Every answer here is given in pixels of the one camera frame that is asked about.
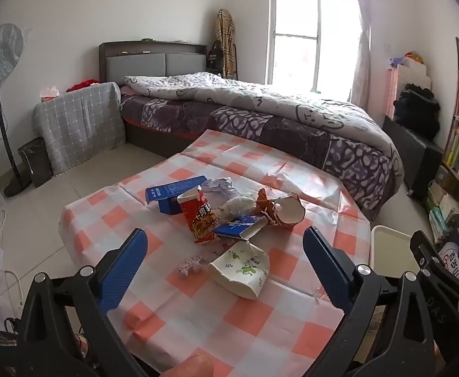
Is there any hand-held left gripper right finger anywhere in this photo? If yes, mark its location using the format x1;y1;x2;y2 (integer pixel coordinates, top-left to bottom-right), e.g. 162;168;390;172
303;227;446;377

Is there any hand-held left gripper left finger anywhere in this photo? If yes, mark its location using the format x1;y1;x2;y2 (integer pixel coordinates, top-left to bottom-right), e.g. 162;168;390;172
17;228;148;377

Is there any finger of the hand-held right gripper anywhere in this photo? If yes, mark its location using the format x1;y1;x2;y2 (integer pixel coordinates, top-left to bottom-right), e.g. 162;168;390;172
410;230;459;362

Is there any white plastic bin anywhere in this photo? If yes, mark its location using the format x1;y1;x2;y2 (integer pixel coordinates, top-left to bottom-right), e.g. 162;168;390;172
370;225;411;276

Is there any torn brown paper bag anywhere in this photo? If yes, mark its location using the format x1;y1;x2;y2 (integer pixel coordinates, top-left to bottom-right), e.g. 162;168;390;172
255;188;306;229

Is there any white paper sheet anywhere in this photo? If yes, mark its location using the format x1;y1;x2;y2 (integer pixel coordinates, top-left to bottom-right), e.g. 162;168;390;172
203;177;241;202

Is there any stack of packets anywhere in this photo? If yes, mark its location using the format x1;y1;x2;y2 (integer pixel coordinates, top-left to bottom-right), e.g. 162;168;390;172
426;181;459;244

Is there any small crumpled pink wrapper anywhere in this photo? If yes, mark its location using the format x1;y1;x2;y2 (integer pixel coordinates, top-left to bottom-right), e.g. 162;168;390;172
178;255;203;278

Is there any white floral paper cup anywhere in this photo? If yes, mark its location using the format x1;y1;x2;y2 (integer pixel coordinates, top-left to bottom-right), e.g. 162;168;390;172
207;240;271;300

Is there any table with checked tablecloth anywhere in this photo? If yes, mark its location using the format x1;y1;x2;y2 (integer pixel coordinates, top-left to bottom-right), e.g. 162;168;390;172
58;129;371;377

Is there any blue cardboard box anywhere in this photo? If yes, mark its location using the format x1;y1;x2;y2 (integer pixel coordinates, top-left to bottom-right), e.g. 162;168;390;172
145;175;209;215

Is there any red snack carton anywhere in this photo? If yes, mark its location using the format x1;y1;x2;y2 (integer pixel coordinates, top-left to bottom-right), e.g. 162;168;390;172
177;186;219;245

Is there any small blue flat box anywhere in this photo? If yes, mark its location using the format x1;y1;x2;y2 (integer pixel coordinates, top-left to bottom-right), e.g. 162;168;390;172
213;214;268;241

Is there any black low cabinet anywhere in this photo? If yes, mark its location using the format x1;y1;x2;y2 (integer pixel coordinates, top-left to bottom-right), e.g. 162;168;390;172
382;116;444;202

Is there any white speckled plastic bag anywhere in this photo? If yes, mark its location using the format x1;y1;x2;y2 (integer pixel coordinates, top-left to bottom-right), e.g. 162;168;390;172
214;195;256;221

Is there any black waste bin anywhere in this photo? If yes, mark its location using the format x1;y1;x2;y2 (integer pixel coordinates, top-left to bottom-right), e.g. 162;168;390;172
17;137;53;188

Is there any bed with purple sheet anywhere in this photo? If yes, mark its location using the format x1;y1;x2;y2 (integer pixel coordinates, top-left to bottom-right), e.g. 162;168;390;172
119;86;405;221

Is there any grey checked covered cabinet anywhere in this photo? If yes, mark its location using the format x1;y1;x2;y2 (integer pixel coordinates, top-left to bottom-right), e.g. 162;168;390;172
33;82;127;176

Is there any pile of black clothing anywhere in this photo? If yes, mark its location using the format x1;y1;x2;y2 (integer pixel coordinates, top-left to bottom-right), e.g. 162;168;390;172
393;83;441;141

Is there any white storage box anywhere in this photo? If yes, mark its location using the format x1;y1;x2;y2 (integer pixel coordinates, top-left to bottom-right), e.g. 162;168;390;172
396;59;432;93

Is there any red cloth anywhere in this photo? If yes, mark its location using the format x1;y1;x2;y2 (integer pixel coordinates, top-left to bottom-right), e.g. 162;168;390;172
66;79;101;93

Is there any white cartoon-print duvet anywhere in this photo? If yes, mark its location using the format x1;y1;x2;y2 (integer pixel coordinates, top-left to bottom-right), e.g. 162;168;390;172
120;72;401;173

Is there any pile of colourful toys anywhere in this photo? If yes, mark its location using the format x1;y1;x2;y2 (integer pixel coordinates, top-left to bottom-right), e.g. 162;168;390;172
389;51;425;67

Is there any grey padded headboard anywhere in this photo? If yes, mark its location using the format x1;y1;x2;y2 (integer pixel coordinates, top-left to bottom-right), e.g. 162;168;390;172
99;40;208;87

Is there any white curtain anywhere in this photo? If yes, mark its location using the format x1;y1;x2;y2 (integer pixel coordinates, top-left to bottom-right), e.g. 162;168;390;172
349;0;372;108

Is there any black bag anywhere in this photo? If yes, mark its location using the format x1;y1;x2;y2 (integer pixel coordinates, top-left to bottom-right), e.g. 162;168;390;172
206;40;223;74

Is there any window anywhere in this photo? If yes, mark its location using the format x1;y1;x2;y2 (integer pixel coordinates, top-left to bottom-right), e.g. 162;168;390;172
269;0;361;99

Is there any plaid coat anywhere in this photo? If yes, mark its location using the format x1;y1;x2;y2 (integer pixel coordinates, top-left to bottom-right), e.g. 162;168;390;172
215;8;237;80

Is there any white power cable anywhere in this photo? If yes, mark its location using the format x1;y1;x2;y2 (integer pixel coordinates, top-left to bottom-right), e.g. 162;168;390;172
0;260;25;323

